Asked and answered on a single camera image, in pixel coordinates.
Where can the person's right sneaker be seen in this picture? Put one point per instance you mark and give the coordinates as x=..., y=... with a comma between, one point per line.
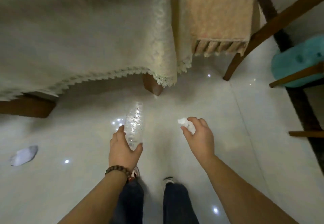
x=168, y=180

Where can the dining table with cream tablecloth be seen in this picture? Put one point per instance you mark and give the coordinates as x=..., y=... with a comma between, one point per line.
x=76, y=41

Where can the white tissue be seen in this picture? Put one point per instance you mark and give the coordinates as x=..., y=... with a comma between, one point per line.
x=184, y=123

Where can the person's left hand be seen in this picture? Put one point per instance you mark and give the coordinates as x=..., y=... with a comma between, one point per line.
x=121, y=153

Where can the teal seat cushion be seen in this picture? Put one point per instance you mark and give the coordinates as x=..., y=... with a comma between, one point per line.
x=298, y=54

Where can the clear plastic bottle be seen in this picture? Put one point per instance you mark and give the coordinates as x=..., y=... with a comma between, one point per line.
x=134, y=122

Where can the brown wooden rail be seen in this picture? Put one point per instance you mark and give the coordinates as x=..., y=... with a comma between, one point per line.
x=306, y=134

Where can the person's left sneaker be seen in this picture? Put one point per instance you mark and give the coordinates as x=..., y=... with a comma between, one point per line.
x=136, y=173

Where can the person's right forearm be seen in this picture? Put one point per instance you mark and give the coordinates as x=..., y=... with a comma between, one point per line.
x=240, y=193

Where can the person's left forearm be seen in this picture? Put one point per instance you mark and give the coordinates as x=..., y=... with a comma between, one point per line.
x=96, y=201

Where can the wooden chair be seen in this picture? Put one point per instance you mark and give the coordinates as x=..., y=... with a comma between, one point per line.
x=235, y=64

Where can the person's sneaker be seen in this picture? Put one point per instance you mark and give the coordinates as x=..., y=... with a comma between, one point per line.
x=136, y=173
x=168, y=180

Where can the white wrapper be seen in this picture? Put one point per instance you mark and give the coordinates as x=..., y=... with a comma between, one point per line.
x=24, y=156

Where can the blue jeans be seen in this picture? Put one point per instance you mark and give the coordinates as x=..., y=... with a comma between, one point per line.
x=177, y=206

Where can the person's right hand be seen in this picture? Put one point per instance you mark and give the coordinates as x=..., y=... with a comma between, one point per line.
x=202, y=140

